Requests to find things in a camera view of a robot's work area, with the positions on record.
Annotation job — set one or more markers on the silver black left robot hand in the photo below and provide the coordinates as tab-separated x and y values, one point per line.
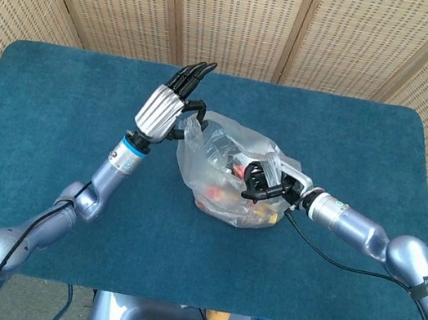
158	111

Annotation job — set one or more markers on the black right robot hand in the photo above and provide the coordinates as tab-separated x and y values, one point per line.
263	185

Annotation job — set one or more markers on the clear plastic shopping bag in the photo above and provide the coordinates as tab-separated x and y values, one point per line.
219	152

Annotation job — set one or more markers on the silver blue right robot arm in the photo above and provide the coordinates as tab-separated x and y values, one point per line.
367	232

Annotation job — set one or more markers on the black and red box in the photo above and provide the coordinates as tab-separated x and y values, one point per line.
238	169

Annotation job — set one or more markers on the bottle with yellow cap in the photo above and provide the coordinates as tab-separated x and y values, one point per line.
271	218

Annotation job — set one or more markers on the red orange snack package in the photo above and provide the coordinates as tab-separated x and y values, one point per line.
216	194

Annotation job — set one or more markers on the blue table cloth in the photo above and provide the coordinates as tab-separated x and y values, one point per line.
83	104

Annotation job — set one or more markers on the yellow round object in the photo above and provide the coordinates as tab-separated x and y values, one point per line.
218	318

